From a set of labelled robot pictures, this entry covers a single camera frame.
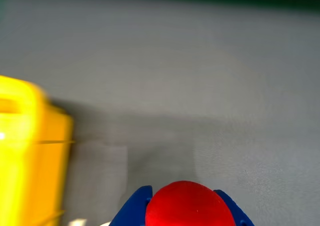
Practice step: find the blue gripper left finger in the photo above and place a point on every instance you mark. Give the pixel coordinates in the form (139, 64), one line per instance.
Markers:
(132, 208)

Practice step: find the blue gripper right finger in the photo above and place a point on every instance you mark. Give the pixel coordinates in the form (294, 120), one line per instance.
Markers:
(240, 216)

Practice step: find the red ball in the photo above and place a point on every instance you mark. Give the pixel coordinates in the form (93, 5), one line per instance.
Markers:
(190, 206)

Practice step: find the yellow plastic bin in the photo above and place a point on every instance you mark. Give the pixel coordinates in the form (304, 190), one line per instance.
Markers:
(25, 148)

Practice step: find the grey mat with NOWROBO print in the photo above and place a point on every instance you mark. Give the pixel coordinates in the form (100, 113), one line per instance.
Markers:
(175, 85)

